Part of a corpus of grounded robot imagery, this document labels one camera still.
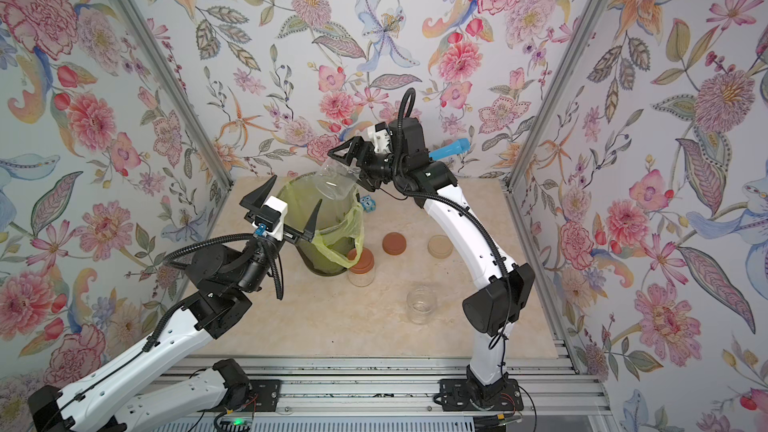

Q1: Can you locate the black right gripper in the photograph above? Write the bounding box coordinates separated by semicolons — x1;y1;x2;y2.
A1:
333;141;413;194

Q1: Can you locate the blue toy microphone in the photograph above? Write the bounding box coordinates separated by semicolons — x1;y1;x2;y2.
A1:
429;138;471;161

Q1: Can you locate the small blue figurine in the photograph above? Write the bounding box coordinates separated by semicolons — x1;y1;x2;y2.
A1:
359;195;377;213

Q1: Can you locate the clear plastic rice jar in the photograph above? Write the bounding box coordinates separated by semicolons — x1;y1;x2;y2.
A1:
406;285;438;325

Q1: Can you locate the aluminium corner post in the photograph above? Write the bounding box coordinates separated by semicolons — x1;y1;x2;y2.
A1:
505;0;608;195
113;0;234;191

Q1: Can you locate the aluminium corner post right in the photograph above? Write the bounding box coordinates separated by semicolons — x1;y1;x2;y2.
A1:
505;0;608;195

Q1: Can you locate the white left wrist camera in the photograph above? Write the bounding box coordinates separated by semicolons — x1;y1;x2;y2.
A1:
251;196;288;240

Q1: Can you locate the aluminium corner post left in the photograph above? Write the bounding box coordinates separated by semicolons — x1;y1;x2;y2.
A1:
113;0;234;191

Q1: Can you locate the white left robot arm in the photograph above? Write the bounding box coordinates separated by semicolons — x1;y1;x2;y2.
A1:
28;178;321;431

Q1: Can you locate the green plastic bin liner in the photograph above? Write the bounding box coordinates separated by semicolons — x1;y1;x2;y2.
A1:
275;173;366;271

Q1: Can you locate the black mesh waste bin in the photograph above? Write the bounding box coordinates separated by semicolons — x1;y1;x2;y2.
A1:
275;173;366;278

